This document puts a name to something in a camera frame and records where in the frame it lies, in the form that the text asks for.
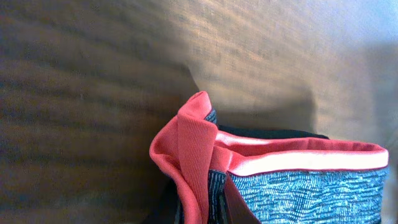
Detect black leggings with red waistband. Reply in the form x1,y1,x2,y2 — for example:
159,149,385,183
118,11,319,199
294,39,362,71
146,91,389,224

